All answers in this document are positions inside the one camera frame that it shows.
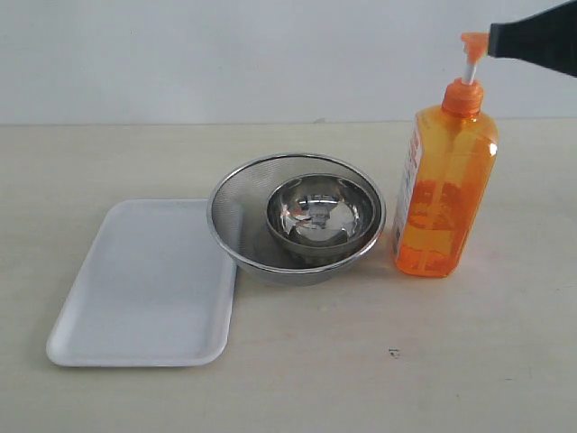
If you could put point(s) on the small stainless steel bowl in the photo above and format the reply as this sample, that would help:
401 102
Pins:
321 216

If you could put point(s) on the steel mesh colander bowl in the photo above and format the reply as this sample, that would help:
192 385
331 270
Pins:
237 221

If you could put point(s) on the white rectangular plastic tray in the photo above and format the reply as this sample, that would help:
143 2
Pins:
155 290

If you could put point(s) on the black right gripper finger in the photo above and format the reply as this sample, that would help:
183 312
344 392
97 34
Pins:
546 39

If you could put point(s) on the orange dish soap pump bottle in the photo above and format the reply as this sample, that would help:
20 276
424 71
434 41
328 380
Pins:
451 153

